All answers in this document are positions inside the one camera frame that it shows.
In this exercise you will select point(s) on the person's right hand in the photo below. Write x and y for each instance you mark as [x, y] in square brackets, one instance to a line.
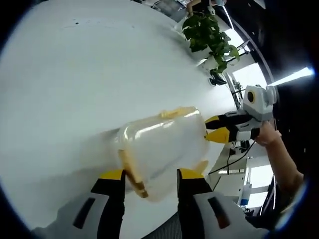
[268, 135]

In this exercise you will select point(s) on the grey mesh office chair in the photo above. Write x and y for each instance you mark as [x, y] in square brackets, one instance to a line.
[164, 227]

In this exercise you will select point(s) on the white plant pot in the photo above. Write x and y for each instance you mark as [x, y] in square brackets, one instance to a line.
[208, 63]

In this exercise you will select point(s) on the small black object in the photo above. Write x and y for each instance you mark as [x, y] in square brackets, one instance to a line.
[217, 79]

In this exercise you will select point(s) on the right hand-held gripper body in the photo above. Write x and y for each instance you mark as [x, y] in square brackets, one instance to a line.
[259, 104]

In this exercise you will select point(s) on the clear plastic box yellow buckles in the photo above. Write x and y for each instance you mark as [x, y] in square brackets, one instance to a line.
[164, 154]

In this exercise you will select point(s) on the blue and white bottle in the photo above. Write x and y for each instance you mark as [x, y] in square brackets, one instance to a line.
[246, 195]

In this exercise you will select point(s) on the curved ceiling light strip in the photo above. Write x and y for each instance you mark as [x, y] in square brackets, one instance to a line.
[291, 76]

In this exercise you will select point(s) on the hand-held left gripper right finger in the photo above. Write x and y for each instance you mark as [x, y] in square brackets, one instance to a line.
[216, 216]

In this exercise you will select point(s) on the green leafy plant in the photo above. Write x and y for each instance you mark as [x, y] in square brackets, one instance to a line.
[209, 35]

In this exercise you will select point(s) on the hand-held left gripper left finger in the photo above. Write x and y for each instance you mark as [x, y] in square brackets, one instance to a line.
[72, 219]

